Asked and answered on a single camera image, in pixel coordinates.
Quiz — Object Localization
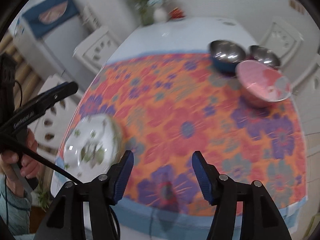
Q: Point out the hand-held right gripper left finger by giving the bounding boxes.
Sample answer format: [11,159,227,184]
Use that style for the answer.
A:
[35,150,135,240]

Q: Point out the person's left forearm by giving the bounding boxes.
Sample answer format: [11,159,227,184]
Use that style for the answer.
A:
[0,174,32,237]

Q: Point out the red lidded tea cup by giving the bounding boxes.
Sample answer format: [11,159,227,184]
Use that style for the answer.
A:
[169,8,186,20]

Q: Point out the pink patterned bowl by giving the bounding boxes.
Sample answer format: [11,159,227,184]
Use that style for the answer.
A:
[236,60,292,109]

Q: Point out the framed picture with tassels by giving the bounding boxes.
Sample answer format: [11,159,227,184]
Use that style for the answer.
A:
[287,0,307,15]

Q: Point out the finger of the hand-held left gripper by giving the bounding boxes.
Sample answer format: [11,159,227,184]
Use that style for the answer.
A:
[37,81,79,115]

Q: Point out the person's left hand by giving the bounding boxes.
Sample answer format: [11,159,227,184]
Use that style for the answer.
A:
[0,129,38,179]

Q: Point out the beige ribbed curtain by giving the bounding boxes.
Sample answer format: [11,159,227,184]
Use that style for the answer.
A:
[0,29,42,112]

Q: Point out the black cable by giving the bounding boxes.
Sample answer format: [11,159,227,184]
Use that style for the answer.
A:
[0,134,82,185]

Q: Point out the green potted plant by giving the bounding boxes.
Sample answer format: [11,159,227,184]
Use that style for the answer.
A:
[34,184,53,212]

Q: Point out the white vase with blue flowers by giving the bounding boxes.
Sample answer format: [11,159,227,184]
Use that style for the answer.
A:
[146,0,181,22]

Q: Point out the orange floral tablecloth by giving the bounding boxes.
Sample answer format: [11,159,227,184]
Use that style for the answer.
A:
[51,51,308,230]

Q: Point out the white floral plate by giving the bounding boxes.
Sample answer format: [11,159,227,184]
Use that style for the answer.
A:
[64,115,121,171]

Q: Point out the steel bowl red exterior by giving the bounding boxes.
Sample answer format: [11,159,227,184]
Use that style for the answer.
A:
[249,45,281,70]

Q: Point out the white wooden dining chair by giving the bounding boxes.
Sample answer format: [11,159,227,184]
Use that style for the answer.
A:
[73,26,121,68]
[32,74,83,153]
[294,62,320,98]
[259,21,305,56]

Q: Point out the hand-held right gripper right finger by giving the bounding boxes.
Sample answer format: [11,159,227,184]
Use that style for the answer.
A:
[191,151,293,240]

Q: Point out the glass vase with greenery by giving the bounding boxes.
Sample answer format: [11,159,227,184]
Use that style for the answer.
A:
[110,0,153,27]

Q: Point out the white refrigerator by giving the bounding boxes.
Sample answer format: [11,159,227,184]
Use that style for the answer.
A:
[9,0,93,98]

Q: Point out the blue fabric refrigerator cover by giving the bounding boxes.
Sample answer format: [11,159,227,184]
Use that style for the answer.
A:
[22,0,81,40]

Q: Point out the steel bowl blue exterior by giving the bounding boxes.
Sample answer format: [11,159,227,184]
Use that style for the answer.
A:
[209,40,247,74]

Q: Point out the white corner shelf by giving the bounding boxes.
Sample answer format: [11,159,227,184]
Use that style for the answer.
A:
[81,5,101,33]

